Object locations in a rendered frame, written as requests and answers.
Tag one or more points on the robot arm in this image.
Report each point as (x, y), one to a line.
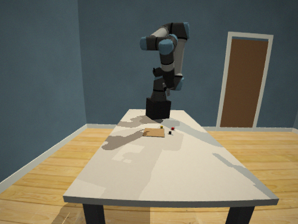
(169, 52)

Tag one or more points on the tan mat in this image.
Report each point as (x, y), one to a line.
(153, 132)

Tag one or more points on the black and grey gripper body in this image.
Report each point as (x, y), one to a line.
(168, 74)

